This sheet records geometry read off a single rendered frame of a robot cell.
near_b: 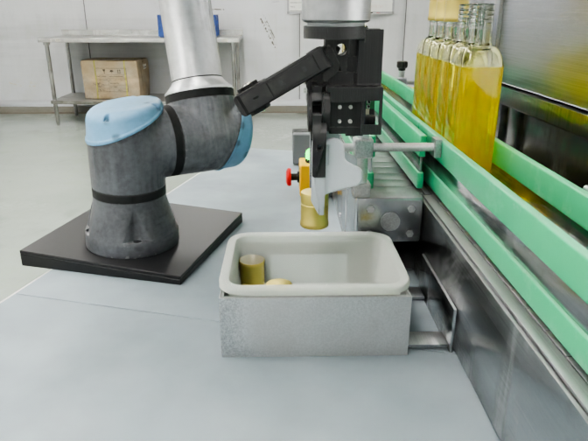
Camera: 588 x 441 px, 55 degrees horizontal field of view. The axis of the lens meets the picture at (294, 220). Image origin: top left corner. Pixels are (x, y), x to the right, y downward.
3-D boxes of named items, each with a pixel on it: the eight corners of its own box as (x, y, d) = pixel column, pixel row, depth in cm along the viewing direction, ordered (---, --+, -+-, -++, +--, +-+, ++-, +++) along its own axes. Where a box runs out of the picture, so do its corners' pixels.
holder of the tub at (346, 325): (453, 354, 67) (459, 296, 64) (221, 357, 66) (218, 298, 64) (420, 288, 83) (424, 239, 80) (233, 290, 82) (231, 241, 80)
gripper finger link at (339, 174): (363, 219, 65) (365, 137, 63) (311, 220, 65) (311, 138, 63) (360, 213, 68) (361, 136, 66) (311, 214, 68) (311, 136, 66)
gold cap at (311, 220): (300, 230, 68) (300, 195, 67) (299, 220, 72) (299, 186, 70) (329, 229, 68) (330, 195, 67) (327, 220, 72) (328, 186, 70)
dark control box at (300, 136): (323, 165, 148) (323, 134, 145) (292, 165, 148) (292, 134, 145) (320, 157, 156) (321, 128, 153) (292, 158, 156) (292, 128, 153)
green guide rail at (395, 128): (423, 188, 84) (427, 135, 81) (416, 188, 84) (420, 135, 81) (329, 71, 248) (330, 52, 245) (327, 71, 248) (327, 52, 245)
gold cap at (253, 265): (253, 252, 79) (254, 280, 81) (233, 259, 77) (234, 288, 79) (269, 259, 77) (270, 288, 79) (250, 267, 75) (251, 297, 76)
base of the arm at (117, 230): (65, 247, 91) (58, 189, 87) (126, 216, 104) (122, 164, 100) (142, 267, 86) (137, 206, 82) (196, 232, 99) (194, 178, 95)
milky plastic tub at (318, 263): (409, 353, 67) (415, 286, 63) (220, 354, 66) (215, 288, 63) (384, 285, 83) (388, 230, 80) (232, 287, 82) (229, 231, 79)
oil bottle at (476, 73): (488, 203, 79) (508, 43, 71) (448, 204, 79) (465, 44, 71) (474, 191, 84) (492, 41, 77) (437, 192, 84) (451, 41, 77)
